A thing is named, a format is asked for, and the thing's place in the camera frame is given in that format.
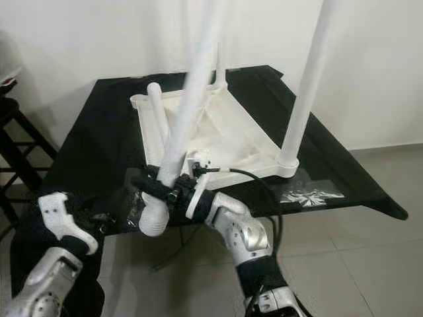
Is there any black tablecloth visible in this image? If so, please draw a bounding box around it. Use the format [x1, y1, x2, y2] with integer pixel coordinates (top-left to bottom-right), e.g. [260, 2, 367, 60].
[10, 65, 409, 317]

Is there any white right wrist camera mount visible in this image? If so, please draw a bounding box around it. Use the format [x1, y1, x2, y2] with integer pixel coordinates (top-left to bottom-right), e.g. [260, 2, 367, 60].
[185, 151, 216, 220]

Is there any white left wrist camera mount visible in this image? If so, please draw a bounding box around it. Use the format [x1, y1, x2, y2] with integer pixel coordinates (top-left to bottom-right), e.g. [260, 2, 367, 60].
[38, 192, 100, 255]

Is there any white plastic table top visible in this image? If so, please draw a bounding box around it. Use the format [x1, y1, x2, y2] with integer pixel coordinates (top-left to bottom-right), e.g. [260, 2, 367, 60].
[130, 83, 302, 199]

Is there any black stool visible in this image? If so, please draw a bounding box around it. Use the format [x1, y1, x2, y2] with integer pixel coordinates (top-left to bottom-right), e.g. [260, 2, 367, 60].
[0, 78, 60, 225]

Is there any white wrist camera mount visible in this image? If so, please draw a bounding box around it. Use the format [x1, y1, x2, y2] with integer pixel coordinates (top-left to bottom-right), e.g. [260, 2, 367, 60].
[185, 151, 216, 220]
[38, 192, 100, 255]

